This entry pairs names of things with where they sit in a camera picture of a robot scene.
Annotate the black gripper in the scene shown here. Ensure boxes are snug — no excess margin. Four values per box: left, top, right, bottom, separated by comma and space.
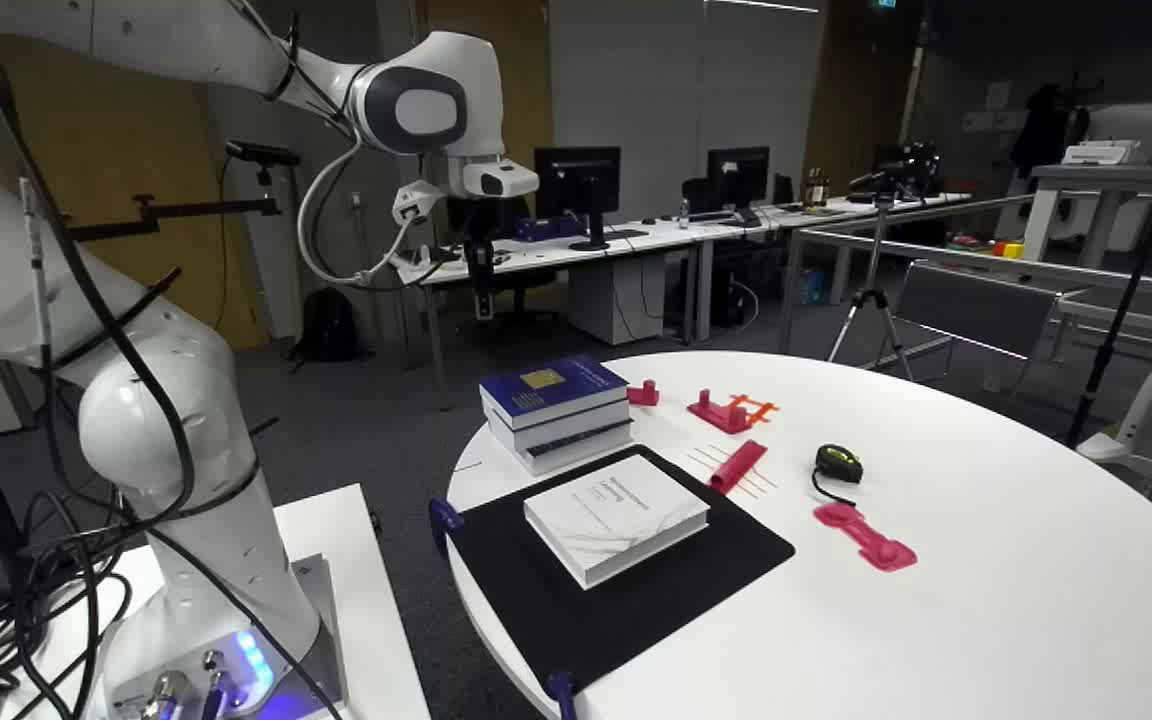
450, 195, 531, 288

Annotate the blue hardcover book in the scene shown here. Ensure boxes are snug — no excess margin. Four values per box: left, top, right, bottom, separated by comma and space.
475, 353, 634, 432

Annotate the black cover book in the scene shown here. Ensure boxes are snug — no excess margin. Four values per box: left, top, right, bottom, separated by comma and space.
509, 419, 640, 482

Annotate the white cover book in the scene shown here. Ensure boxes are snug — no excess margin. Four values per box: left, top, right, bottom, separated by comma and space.
519, 452, 717, 594

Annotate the black computer monitor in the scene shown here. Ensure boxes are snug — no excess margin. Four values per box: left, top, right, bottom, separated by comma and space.
531, 145, 623, 258
704, 145, 777, 224

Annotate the black backpack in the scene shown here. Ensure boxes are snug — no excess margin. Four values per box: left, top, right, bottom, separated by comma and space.
293, 283, 367, 369

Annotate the long white desk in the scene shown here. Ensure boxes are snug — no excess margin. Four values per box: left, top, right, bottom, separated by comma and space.
388, 188, 976, 393

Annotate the blue mat clamp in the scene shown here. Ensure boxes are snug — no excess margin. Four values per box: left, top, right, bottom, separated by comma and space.
542, 667, 585, 720
427, 496, 468, 546

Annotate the pink ribbed plastic piece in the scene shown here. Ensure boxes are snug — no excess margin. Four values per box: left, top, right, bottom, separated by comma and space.
710, 437, 773, 496

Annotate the black and green computer mouse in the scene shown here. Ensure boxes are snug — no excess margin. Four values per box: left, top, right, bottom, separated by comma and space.
813, 441, 867, 490

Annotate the pink flat plastic strip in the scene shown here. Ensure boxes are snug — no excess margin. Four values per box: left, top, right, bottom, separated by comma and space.
813, 500, 920, 577

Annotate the grey panel board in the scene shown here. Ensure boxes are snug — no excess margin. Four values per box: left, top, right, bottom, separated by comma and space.
891, 258, 1066, 364

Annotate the white background table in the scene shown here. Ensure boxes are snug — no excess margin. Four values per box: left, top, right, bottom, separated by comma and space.
1019, 156, 1152, 270

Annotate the round white table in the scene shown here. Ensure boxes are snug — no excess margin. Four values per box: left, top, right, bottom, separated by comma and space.
445, 347, 1152, 720

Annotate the black stand pole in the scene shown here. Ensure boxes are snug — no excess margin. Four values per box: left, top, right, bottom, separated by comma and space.
1066, 74, 1152, 452

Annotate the grey robot arm hose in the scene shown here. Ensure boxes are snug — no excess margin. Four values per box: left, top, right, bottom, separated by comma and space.
293, 134, 454, 292

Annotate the pink and orange plastic bracket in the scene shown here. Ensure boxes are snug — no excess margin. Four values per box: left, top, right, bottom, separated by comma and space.
685, 386, 780, 441

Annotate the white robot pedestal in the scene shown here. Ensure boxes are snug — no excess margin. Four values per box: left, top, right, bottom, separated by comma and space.
0, 482, 432, 720

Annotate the black camera tripod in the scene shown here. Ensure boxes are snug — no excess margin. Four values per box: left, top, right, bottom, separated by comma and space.
825, 195, 920, 379

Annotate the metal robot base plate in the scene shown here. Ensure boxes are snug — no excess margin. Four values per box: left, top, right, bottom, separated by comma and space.
109, 553, 349, 720

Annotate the grey metal frame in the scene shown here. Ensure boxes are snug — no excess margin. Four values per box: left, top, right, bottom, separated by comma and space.
788, 193, 1152, 372

